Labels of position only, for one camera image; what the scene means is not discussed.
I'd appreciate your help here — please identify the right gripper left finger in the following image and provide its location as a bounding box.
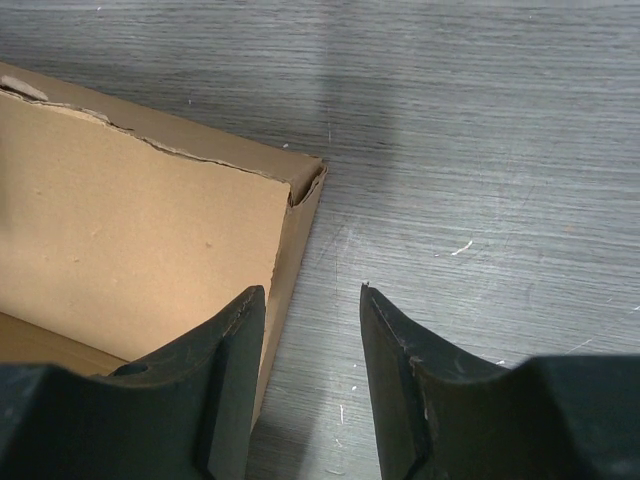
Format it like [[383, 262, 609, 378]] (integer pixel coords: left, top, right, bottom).
[[1, 286, 265, 479]]

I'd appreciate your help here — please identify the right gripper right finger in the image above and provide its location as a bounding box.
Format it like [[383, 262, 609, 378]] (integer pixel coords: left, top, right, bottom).
[[360, 285, 639, 479]]

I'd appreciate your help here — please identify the brown cardboard box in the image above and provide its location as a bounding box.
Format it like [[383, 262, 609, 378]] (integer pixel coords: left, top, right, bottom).
[[1, 64, 327, 396]]

